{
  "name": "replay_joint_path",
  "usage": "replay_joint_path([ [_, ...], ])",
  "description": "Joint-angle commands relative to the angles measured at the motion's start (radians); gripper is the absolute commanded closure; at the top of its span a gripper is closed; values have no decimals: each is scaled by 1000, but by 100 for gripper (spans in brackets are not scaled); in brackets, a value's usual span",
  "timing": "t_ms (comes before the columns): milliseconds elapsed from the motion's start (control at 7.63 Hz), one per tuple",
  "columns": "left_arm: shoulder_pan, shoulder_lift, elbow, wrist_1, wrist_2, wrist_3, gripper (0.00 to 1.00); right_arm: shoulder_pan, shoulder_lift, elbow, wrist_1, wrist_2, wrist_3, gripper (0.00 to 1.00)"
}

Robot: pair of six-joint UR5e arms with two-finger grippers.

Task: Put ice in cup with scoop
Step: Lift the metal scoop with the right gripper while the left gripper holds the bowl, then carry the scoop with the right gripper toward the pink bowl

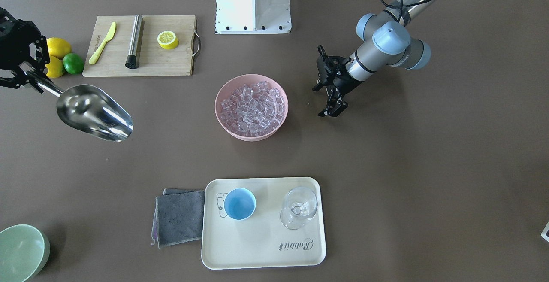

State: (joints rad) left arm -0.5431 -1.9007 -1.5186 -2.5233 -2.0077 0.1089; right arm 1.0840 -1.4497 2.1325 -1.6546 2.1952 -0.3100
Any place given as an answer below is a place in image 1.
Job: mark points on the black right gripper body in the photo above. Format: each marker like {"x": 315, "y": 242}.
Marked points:
{"x": 16, "y": 46}

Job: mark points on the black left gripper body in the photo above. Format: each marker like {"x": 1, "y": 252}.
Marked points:
{"x": 345, "y": 82}

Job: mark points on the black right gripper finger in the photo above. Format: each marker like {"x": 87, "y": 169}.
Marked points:
{"x": 34, "y": 72}
{"x": 31, "y": 82}

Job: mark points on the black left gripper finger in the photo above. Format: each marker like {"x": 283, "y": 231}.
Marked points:
{"x": 330, "y": 108}
{"x": 338, "y": 106}

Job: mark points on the metal ice scoop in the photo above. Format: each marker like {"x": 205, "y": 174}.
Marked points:
{"x": 89, "y": 109}

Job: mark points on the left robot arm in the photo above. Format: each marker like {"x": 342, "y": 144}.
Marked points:
{"x": 386, "y": 42}

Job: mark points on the pink bowl with ice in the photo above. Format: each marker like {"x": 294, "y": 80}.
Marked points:
{"x": 251, "y": 107}

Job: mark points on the blue plastic cup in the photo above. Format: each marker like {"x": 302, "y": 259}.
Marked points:
{"x": 240, "y": 204}

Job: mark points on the yellow lemon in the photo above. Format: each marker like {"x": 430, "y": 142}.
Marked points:
{"x": 58, "y": 47}
{"x": 55, "y": 67}

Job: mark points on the green lime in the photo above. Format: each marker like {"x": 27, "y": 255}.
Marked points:
{"x": 73, "y": 63}

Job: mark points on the yellow plastic knife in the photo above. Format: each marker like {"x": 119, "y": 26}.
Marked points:
{"x": 108, "y": 37}

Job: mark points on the steel muddler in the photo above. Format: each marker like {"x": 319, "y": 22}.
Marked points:
{"x": 132, "y": 59}

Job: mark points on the clear wine glass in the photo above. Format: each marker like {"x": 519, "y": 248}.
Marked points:
{"x": 299, "y": 206}

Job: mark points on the bamboo cutting board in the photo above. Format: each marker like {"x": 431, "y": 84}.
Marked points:
{"x": 153, "y": 59}

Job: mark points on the half lemon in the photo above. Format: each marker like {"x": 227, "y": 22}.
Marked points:
{"x": 167, "y": 40}

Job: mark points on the beige serving tray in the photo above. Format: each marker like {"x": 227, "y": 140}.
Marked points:
{"x": 260, "y": 240}

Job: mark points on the green ceramic bowl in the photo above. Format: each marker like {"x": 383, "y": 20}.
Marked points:
{"x": 24, "y": 251}

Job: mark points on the grey folded cloth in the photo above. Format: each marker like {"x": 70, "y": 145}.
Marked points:
{"x": 178, "y": 217}

